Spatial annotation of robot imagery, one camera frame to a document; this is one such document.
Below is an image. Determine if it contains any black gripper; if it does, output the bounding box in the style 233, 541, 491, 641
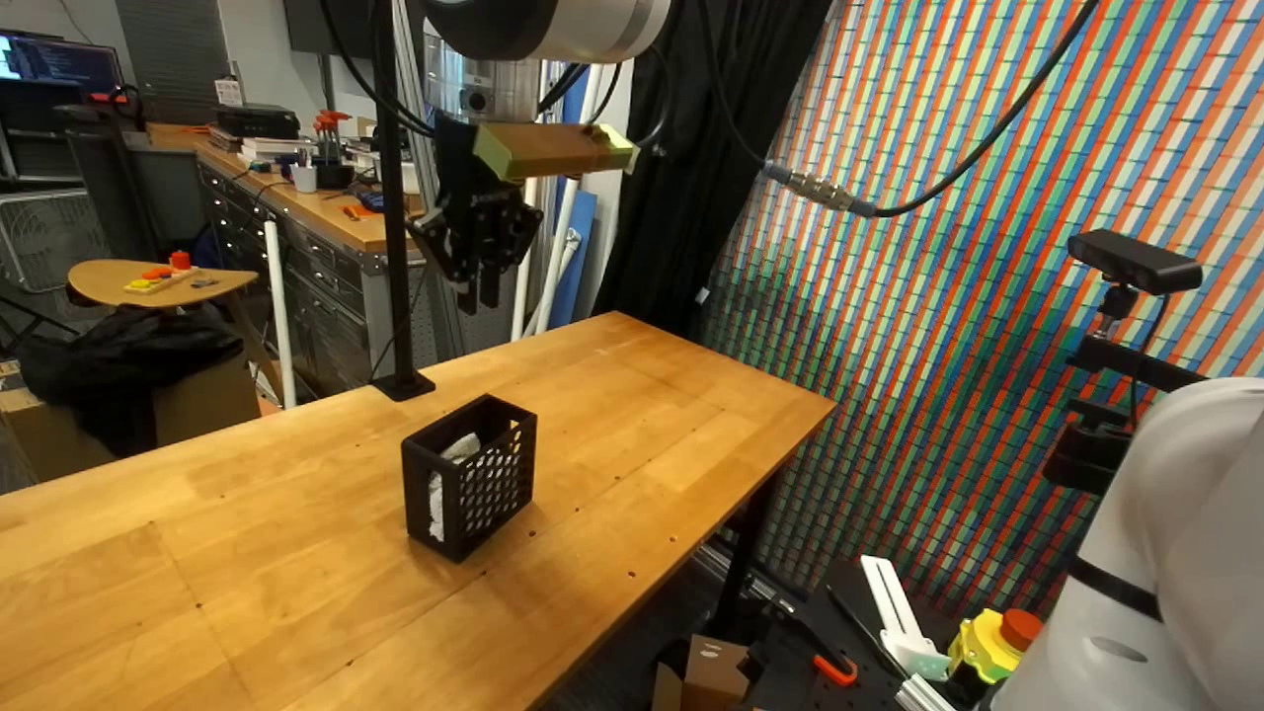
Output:
430, 114, 544, 317

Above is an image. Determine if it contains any black perforated basket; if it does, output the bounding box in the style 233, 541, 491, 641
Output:
399, 389, 542, 566

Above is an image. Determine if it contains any blue board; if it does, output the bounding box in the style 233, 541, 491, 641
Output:
544, 173, 610, 330

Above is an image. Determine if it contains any wooden workbench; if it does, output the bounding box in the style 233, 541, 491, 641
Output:
137, 118, 430, 389

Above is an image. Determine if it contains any small red tool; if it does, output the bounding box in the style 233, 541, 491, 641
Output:
308, 107, 355, 147

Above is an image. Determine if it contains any white pipe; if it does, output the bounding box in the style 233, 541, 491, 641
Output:
257, 213, 303, 413

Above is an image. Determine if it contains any black curtain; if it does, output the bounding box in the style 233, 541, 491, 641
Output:
594, 0, 836, 339

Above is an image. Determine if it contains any round wooden stool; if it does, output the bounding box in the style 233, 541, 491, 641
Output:
64, 248, 261, 317

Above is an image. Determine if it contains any black bag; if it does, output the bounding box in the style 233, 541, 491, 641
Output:
16, 302, 251, 458

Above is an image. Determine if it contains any small cardboard box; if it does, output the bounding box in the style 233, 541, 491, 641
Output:
653, 630, 760, 711

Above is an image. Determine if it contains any colourful striped backdrop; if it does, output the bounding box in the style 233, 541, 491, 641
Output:
694, 0, 1264, 624

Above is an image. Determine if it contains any blue lit screen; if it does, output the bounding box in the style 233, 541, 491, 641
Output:
0, 31, 132, 94

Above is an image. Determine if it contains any white aluminium extrusion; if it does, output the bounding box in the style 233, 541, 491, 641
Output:
856, 550, 951, 681

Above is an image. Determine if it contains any yellow red emergency stop button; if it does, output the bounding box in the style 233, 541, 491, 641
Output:
944, 602, 1045, 687

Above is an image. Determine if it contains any orange-handled hand tool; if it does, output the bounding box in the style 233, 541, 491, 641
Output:
774, 602, 866, 692

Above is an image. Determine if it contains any black camera on stand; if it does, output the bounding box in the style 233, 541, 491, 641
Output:
1041, 225, 1209, 497

